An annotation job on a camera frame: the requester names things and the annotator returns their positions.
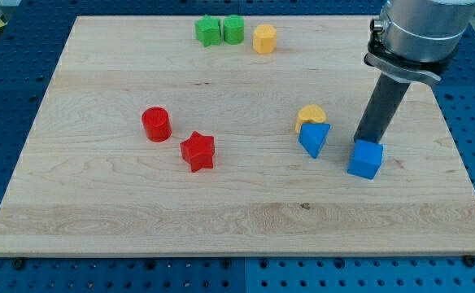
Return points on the blue triangle block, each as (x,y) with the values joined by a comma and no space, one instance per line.
(313,137)

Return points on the blue cube block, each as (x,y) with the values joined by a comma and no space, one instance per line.
(366,159)

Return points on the yellow hexagon block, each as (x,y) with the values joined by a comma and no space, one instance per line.
(264,39)

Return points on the yellow heart block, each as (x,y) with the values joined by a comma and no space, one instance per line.
(311,113)

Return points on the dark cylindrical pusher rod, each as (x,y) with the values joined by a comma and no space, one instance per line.
(383,104)

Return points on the red star block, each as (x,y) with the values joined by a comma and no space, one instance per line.
(198,151)

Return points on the green cylinder block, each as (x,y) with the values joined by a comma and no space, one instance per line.
(233,27)

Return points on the red cylinder block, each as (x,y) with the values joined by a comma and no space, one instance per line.
(156,123)

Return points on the green star block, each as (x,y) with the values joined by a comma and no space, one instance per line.
(208,31)

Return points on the wooden board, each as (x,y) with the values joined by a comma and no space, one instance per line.
(89,183)

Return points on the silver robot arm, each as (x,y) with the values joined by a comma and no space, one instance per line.
(414,40)

